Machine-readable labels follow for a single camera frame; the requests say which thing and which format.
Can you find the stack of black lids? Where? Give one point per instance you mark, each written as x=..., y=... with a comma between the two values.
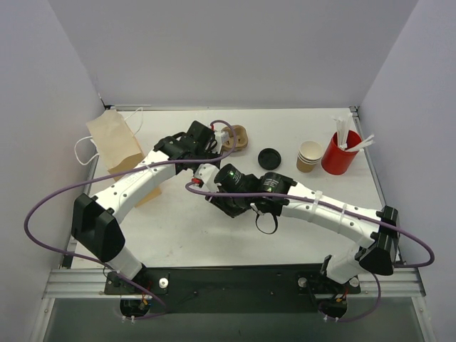
x=269, y=159

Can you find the stack of paper cups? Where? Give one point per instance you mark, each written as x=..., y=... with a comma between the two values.
x=310, y=154

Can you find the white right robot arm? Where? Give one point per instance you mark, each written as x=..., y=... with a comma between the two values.
x=372, y=231

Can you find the brown paper bag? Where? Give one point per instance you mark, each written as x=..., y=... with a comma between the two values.
x=114, y=139

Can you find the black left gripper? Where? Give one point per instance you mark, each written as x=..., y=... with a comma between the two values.
x=205, y=133

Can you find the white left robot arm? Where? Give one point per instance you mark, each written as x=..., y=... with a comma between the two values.
x=96, y=219

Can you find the aluminium frame rail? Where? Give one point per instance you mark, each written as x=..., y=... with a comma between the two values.
x=90, y=283

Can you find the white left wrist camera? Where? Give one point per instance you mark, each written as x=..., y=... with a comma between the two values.
x=221, y=136

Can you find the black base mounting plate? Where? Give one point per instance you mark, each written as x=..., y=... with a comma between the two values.
x=267, y=289

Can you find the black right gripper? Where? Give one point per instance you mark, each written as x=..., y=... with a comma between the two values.
x=221, y=204

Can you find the brown pulp cup carrier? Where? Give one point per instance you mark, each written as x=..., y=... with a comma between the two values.
x=240, y=142

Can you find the red cylindrical holder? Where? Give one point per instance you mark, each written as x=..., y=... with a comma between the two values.
x=336, y=161

